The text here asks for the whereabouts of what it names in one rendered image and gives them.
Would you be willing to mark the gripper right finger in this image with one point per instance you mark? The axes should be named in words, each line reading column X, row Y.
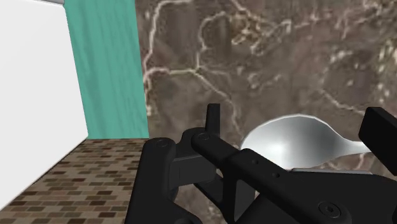
column 380, row 130

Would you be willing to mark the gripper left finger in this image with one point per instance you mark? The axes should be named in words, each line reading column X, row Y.
column 223, row 152

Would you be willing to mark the silver metal spoon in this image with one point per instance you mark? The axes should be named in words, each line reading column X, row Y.
column 291, row 142

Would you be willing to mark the teal counter cabinet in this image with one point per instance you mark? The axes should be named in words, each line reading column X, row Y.
column 108, row 68

